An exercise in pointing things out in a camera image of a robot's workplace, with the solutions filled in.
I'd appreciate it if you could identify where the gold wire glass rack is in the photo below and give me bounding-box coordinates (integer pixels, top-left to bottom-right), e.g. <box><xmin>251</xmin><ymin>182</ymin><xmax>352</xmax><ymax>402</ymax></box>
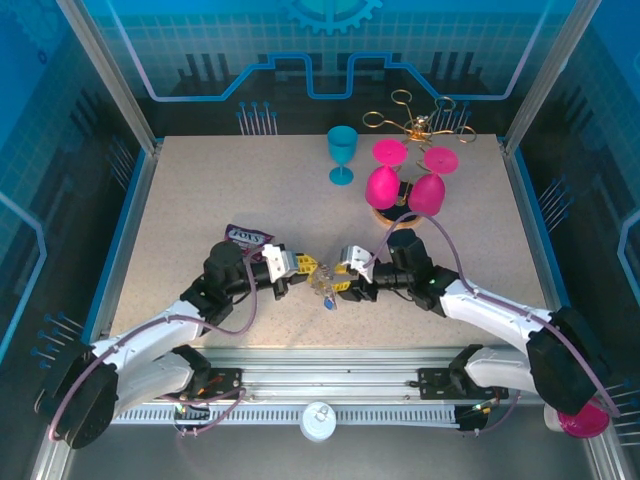
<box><xmin>362</xmin><ymin>89</ymin><xmax>478</xmax><ymax>234</ymax></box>

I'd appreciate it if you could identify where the white slotted cable duct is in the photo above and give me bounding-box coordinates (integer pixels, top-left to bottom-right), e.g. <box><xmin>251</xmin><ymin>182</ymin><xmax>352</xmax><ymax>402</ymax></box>
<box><xmin>112</xmin><ymin>405</ymin><xmax>461</xmax><ymax>427</ymax></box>

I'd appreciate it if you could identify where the aluminium frame post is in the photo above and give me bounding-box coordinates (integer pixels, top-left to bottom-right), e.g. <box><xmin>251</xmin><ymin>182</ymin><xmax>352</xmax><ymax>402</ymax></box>
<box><xmin>499</xmin><ymin>0</ymin><xmax>591</xmax><ymax>154</ymax></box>
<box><xmin>53</xmin><ymin>0</ymin><xmax>164</xmax><ymax>154</ymax></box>

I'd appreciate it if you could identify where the pink plastic goblet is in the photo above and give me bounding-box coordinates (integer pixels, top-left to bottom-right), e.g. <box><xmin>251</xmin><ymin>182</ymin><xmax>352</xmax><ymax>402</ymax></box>
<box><xmin>364</xmin><ymin>138</ymin><xmax>409</xmax><ymax>210</ymax></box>
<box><xmin>408</xmin><ymin>147</ymin><xmax>460</xmax><ymax>217</ymax></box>

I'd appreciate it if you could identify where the pink translucent plastic cup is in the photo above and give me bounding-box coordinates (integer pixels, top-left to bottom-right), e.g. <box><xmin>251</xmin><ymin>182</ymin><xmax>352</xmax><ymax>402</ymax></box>
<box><xmin>556</xmin><ymin>402</ymin><xmax>611</xmax><ymax>440</ymax></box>

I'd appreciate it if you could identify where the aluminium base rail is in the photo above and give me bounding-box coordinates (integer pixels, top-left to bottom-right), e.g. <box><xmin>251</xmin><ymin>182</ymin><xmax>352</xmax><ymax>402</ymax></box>
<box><xmin>99</xmin><ymin>344</ymin><xmax>601</xmax><ymax>406</ymax></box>

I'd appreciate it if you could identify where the purple candy bag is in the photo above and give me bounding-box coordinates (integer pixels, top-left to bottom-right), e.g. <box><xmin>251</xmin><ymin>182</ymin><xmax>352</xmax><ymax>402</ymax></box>
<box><xmin>223</xmin><ymin>223</ymin><xmax>277</xmax><ymax>265</ymax></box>

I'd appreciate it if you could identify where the metal keyring chain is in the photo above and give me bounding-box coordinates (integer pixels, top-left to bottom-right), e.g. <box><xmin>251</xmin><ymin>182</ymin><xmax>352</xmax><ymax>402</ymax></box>
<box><xmin>308</xmin><ymin>263</ymin><xmax>337</xmax><ymax>301</ymax></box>

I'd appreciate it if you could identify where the aluminium side rail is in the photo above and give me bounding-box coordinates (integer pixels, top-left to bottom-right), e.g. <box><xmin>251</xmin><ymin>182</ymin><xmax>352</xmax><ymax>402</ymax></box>
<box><xmin>499</xmin><ymin>139</ymin><xmax>581</xmax><ymax>351</ymax></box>
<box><xmin>84</xmin><ymin>139</ymin><xmax>165</xmax><ymax>351</ymax></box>

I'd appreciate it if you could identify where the white round can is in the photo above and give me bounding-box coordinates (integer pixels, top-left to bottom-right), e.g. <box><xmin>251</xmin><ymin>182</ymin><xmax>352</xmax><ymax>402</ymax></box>
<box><xmin>299</xmin><ymin>401</ymin><xmax>337</xmax><ymax>442</ymax></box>

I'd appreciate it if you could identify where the teal plastic goblet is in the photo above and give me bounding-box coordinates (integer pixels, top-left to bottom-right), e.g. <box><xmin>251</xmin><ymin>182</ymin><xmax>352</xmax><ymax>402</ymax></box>
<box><xmin>327</xmin><ymin>125</ymin><xmax>359</xmax><ymax>187</ymax></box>

